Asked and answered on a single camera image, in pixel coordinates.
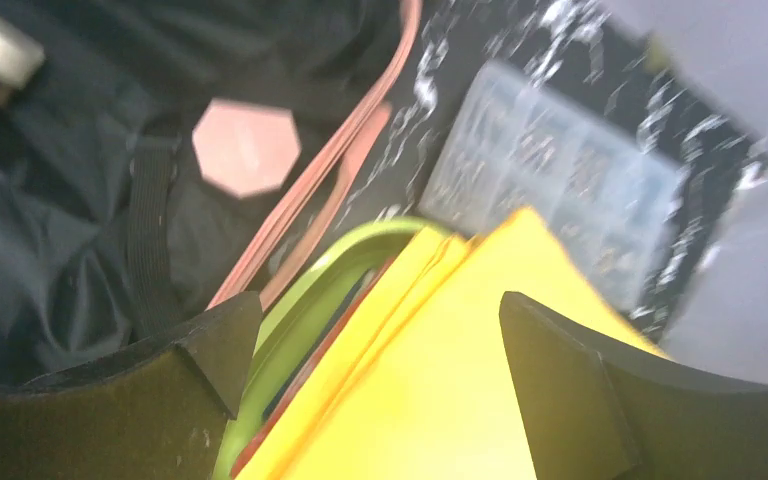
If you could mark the clear plastic screw box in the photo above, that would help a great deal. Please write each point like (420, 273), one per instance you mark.
(514, 145)

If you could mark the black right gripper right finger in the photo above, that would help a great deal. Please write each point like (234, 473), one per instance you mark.
(594, 407)

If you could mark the red snack packet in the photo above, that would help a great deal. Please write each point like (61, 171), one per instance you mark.
(304, 384)

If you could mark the yellow snack packet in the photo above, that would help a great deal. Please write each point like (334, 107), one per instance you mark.
(417, 385)

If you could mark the round pink compact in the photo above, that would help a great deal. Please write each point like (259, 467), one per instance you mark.
(245, 149)

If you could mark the green plastic tray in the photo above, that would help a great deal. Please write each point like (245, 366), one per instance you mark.
(367, 243)

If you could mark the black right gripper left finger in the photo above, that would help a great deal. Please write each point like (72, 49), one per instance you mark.
(156, 409)

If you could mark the pink hard-shell suitcase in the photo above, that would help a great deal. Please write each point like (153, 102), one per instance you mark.
(107, 211)

